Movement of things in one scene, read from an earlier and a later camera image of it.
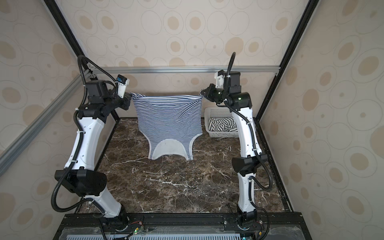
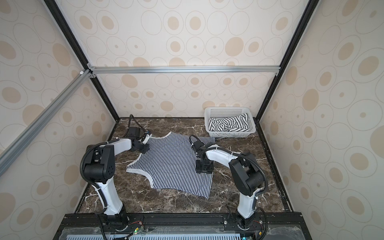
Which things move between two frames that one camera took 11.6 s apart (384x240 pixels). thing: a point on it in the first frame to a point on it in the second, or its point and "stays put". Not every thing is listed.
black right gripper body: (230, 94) to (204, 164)
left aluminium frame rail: (59, 101) stays put
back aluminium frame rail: (184, 70) stays put
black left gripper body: (115, 102) to (141, 148)
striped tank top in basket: (225, 124) stays put
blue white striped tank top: (169, 121) to (169, 164)
